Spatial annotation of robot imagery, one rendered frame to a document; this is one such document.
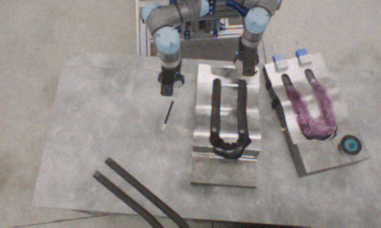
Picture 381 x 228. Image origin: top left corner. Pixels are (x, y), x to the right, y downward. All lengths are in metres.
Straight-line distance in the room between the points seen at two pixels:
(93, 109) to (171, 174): 0.45
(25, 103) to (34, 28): 0.59
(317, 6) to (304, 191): 1.76
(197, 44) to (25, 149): 1.31
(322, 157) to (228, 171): 0.37
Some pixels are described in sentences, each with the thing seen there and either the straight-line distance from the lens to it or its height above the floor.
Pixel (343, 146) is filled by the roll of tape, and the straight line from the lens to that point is 1.49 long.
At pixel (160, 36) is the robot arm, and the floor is 1.30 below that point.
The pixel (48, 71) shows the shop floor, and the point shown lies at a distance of 2.72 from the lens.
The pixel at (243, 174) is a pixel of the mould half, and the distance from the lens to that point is 1.45.
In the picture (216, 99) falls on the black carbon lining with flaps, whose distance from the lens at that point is 1.51.
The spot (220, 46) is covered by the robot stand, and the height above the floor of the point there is 0.21.
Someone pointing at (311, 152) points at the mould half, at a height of 0.91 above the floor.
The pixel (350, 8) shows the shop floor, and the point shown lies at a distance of 3.06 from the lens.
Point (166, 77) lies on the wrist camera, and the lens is 1.29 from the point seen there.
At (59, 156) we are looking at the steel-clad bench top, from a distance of 1.61.
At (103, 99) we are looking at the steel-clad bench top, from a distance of 1.63.
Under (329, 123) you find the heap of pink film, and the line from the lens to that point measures 1.55.
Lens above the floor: 2.28
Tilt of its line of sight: 69 degrees down
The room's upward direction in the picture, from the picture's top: straight up
